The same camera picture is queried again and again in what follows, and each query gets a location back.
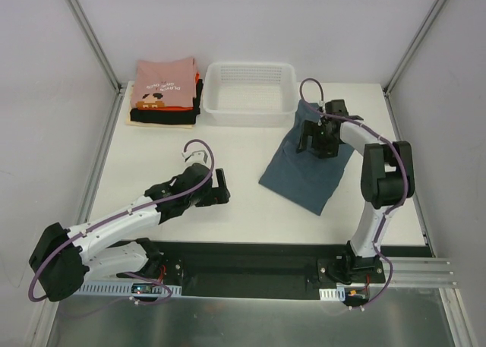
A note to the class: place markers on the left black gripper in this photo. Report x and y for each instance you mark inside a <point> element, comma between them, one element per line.
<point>214,194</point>

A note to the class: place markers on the right aluminium frame post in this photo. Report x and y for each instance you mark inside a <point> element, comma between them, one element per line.
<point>421,33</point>

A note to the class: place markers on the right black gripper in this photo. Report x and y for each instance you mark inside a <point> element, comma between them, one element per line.
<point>317,135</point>

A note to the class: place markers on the right white cable duct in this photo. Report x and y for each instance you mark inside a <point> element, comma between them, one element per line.
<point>337,294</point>

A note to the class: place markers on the aluminium frame post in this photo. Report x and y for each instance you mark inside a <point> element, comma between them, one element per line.
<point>421,33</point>
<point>92,40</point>

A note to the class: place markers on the orange folded t shirt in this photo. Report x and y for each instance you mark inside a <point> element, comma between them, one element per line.
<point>171,98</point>

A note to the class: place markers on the white plastic basket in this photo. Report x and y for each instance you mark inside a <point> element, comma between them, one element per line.
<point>250,94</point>

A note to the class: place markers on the blue-grey t shirt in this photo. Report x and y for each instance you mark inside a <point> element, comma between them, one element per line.
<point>303,178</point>

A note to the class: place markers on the front aluminium rail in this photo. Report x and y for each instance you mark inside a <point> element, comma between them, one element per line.
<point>411,267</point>

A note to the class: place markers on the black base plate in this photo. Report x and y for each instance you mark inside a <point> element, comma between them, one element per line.
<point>233,270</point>

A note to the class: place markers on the left aluminium side rail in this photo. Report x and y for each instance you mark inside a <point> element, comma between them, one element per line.
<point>102,149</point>

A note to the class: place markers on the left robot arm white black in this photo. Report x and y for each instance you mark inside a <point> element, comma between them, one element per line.
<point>64,259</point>

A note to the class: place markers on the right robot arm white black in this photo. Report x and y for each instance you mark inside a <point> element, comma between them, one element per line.
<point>387,171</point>

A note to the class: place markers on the black folded t shirt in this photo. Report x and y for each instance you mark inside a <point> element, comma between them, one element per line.
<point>163,117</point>

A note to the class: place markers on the left white cable duct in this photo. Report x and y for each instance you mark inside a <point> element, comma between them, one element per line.
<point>128,288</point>

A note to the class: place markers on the white cable duct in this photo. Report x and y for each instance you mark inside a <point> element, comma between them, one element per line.
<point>337,294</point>
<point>128,288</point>

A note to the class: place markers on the left aluminium frame post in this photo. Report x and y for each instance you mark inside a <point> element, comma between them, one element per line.
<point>92,40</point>

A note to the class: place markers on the pink folded t shirt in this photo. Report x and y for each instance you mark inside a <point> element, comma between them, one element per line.
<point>150,76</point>

